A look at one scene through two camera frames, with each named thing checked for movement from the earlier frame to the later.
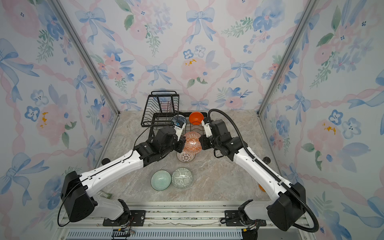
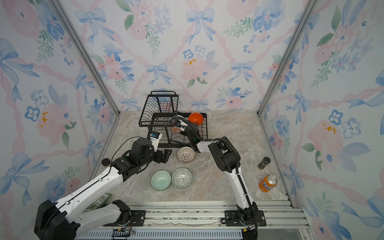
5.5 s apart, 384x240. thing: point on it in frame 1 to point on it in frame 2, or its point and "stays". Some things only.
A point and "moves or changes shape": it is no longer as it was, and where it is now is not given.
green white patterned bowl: x=182 y=178 stays
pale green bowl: x=160 y=180 stays
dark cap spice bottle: x=267 y=160 stays
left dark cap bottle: x=105 y=161 stays
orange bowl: x=196 y=118 stays
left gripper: x=181 y=142 to x=166 y=155
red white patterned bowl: x=192 y=143 moves or changes shape
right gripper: x=203 y=140 to x=189 y=125
